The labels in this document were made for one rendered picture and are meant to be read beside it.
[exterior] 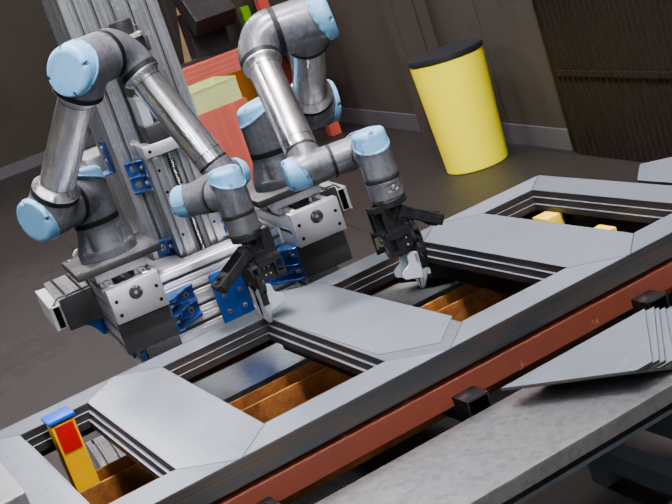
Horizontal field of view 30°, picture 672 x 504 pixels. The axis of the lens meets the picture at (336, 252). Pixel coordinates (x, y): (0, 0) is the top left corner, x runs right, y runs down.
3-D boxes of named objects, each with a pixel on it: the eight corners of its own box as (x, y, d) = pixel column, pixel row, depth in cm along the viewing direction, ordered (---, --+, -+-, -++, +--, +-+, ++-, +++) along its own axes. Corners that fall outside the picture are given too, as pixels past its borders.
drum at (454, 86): (492, 147, 759) (460, 38, 741) (528, 152, 719) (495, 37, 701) (429, 174, 747) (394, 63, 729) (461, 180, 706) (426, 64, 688)
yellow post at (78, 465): (106, 498, 264) (73, 418, 259) (85, 509, 262) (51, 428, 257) (100, 491, 268) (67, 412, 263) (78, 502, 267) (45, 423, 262)
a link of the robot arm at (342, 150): (322, 140, 276) (332, 147, 265) (369, 123, 277) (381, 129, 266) (333, 173, 278) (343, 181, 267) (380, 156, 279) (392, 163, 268)
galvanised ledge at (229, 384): (569, 238, 339) (566, 227, 338) (138, 456, 289) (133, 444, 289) (526, 231, 357) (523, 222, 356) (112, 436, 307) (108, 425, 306)
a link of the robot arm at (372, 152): (379, 121, 266) (388, 125, 258) (394, 169, 269) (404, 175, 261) (344, 133, 265) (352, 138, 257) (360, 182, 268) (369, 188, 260)
